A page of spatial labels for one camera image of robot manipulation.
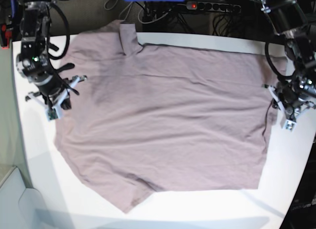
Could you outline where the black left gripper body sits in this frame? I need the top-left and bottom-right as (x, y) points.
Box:
(276, 80), (316, 109)

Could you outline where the black power strip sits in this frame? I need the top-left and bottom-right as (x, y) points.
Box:
(185, 1), (241, 14)

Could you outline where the red black clamp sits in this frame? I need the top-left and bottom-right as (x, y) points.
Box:
(0, 23), (13, 49)

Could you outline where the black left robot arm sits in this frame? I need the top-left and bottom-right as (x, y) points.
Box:
(257, 0), (316, 110)

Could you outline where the grey side panel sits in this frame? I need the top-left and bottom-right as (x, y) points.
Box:
(0, 167), (51, 229)

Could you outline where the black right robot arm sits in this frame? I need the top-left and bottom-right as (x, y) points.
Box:
(16, 0), (78, 110)

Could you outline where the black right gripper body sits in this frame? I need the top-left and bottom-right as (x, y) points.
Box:
(34, 76), (78, 110)

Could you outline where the white cable loop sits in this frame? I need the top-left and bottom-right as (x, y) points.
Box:
(119, 1), (145, 24)

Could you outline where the mauve t-shirt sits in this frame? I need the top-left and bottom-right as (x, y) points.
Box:
(55, 21), (277, 212)

